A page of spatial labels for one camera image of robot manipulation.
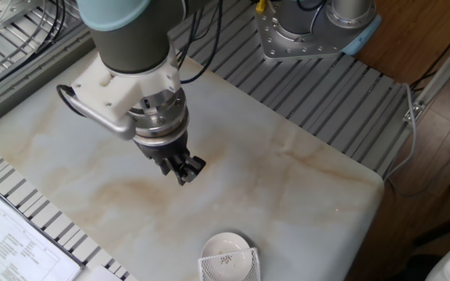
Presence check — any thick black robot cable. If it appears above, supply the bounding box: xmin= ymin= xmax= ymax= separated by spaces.
xmin=176 ymin=0 xmax=225 ymax=85

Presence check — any stack of printed papers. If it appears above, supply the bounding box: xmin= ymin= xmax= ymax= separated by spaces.
xmin=0 ymin=183 xmax=85 ymax=281

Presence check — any white wire mesh holder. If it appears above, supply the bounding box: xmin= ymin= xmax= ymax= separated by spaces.
xmin=197 ymin=247 xmax=262 ymax=281

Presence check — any grey aluminium divider beam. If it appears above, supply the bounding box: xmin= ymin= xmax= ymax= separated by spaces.
xmin=0 ymin=25 xmax=97 ymax=136

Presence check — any small white floral plate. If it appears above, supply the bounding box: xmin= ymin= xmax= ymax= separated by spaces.
xmin=200 ymin=232 xmax=252 ymax=280

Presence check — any thin black cable bundle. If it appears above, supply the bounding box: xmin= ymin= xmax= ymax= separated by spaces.
xmin=0 ymin=0 xmax=68 ymax=98

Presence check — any aluminium plate with holes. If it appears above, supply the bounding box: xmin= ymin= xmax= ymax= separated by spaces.
xmin=0 ymin=0 xmax=43 ymax=30

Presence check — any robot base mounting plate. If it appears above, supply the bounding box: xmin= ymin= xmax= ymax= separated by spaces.
xmin=254 ymin=0 xmax=361 ymax=62

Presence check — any silver wrist sensor bar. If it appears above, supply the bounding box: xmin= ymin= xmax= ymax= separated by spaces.
xmin=66 ymin=91 xmax=138 ymax=141

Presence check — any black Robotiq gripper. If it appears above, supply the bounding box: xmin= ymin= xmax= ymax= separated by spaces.
xmin=133 ymin=130 xmax=206 ymax=185

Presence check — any light grey cable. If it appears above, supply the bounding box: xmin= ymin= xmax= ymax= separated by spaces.
xmin=383 ymin=84 xmax=420 ymax=185

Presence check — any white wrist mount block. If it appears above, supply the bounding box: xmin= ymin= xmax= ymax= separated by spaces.
xmin=70 ymin=52 xmax=183 ymax=120

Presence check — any glossy marble pattern board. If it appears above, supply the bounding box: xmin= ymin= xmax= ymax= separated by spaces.
xmin=0 ymin=50 xmax=385 ymax=281

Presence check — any aluminium frame post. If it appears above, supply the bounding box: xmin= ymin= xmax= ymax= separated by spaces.
xmin=402 ymin=23 xmax=450 ymax=124

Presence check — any silver wrist flange ring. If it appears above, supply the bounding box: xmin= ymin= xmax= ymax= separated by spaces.
xmin=127 ymin=88 xmax=190 ymax=148

